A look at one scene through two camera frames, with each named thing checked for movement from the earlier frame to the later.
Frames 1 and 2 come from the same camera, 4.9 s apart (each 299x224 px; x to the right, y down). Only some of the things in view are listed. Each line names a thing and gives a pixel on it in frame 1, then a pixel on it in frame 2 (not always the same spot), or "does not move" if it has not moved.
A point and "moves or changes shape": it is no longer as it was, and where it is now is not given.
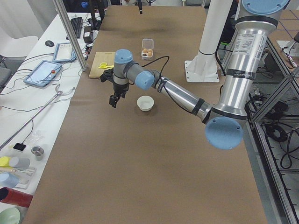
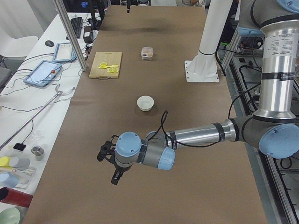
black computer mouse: [49, 43] does not move
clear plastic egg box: [147, 52] moves or changes shape
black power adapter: [87, 36] does not move
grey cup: [22, 163] does not move
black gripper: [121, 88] to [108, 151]
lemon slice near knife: [103, 64] does not move
